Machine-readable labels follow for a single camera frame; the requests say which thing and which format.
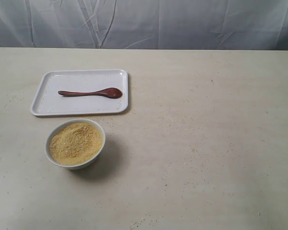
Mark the yellow-brown granular powder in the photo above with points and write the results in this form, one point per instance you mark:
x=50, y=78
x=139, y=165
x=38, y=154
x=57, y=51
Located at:
x=76, y=144

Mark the white rectangular plastic tray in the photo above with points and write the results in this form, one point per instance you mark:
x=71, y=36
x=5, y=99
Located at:
x=48, y=102

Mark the dark brown wooden spoon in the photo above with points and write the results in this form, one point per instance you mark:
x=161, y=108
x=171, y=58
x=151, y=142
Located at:
x=112, y=93

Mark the grey wrinkled backdrop curtain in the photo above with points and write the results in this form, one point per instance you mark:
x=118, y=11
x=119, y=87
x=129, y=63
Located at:
x=145, y=24

